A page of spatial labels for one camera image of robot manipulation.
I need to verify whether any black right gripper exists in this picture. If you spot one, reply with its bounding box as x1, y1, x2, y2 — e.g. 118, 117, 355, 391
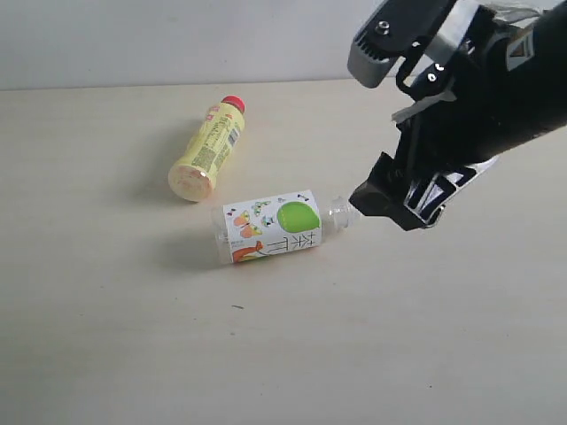
349, 8, 545, 230

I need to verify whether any clear tea bottle green apple label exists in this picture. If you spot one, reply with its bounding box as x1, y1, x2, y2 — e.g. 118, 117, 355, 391
212, 189, 362, 264

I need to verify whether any yellow bottle with red cap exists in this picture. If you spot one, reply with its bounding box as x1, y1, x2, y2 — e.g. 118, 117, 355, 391
167, 96, 245, 202

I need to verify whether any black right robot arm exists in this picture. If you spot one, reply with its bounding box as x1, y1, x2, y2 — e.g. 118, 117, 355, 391
347, 0, 566, 231

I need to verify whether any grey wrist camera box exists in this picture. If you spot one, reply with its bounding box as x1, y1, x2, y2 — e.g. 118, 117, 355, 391
347, 0, 454, 89

